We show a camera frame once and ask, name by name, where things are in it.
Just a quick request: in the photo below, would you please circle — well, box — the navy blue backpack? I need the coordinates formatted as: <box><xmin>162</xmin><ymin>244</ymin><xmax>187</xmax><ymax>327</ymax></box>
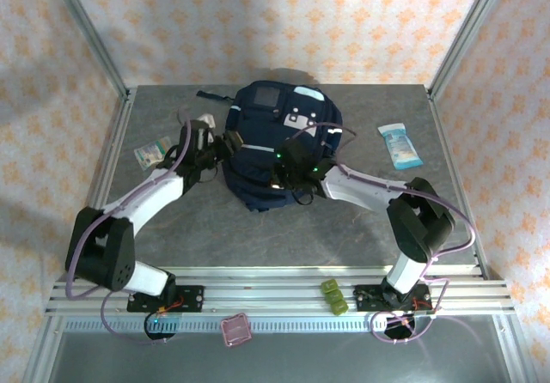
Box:
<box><xmin>196</xmin><ymin>80</ymin><xmax>345</xmax><ymax>213</ymax></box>

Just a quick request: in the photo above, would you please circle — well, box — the blue wet wipes pack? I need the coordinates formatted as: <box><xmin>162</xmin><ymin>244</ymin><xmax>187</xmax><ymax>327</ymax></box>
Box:
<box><xmin>377</xmin><ymin>123</ymin><xmax>425</xmax><ymax>170</ymax></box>

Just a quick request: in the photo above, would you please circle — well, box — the small clear tissue packet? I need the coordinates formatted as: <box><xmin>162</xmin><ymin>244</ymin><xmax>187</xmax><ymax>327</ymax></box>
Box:
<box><xmin>133</xmin><ymin>137</ymin><xmax>173</xmax><ymax>172</ymax></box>

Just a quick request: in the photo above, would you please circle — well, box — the pink square pad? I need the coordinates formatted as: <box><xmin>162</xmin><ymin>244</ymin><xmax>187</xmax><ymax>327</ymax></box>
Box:
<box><xmin>220</xmin><ymin>313</ymin><xmax>254</xmax><ymax>349</ymax></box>

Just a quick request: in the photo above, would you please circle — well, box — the aluminium side rail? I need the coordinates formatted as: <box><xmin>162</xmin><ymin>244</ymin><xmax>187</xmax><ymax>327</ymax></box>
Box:
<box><xmin>429</xmin><ymin>88</ymin><xmax>486</xmax><ymax>277</ymax></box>
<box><xmin>68</xmin><ymin>86</ymin><xmax>137</xmax><ymax>281</ymax></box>

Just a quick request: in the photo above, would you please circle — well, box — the aluminium front rail beam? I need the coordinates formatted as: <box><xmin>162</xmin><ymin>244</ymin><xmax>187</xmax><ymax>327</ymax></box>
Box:
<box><xmin>45</xmin><ymin>265</ymin><xmax>515</xmax><ymax>318</ymax></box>

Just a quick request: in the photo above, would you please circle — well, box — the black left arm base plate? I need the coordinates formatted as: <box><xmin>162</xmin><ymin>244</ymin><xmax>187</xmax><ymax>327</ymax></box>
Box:
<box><xmin>127</xmin><ymin>285</ymin><xmax>205</xmax><ymax>314</ymax></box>

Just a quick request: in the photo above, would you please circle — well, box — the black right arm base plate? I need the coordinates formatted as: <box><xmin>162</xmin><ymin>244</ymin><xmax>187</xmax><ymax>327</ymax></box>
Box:
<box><xmin>354</xmin><ymin>283</ymin><xmax>432</xmax><ymax>314</ymax></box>

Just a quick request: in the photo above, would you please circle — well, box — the slotted metal cable duct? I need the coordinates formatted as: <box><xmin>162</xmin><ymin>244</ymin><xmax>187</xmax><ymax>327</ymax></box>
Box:
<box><xmin>59</xmin><ymin>317</ymin><xmax>502</xmax><ymax>333</ymax></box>

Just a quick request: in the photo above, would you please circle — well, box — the aluminium frame post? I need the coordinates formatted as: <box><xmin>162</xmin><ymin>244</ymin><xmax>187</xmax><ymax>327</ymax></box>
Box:
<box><xmin>46</xmin><ymin>0</ymin><xmax>132</xmax><ymax>100</ymax></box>
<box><xmin>25</xmin><ymin>316</ymin><xmax>64</xmax><ymax>383</ymax></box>
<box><xmin>427</xmin><ymin>0</ymin><xmax>510</xmax><ymax>100</ymax></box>
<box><xmin>493</xmin><ymin>313</ymin><xmax>528</xmax><ymax>383</ymax></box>

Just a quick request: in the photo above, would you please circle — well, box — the black round cable port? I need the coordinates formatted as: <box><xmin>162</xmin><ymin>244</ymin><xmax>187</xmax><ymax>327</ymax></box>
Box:
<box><xmin>144</xmin><ymin>313</ymin><xmax>178</xmax><ymax>342</ymax></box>
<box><xmin>382</xmin><ymin>313</ymin><xmax>417</xmax><ymax>343</ymax></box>

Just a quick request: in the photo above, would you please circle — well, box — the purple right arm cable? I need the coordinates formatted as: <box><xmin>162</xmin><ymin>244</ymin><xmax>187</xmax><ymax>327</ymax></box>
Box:
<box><xmin>291</xmin><ymin>120</ymin><xmax>476</xmax><ymax>345</ymax></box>

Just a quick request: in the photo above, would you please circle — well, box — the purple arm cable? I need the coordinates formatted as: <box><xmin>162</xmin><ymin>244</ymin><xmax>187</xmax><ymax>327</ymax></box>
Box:
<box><xmin>64</xmin><ymin>119</ymin><xmax>216</xmax><ymax>345</ymax></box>
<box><xmin>291</xmin><ymin>120</ymin><xmax>476</xmax><ymax>345</ymax></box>

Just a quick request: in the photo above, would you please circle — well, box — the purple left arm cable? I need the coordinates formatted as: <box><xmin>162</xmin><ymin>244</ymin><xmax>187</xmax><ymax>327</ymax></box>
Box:
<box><xmin>64</xmin><ymin>119</ymin><xmax>216</xmax><ymax>345</ymax></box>

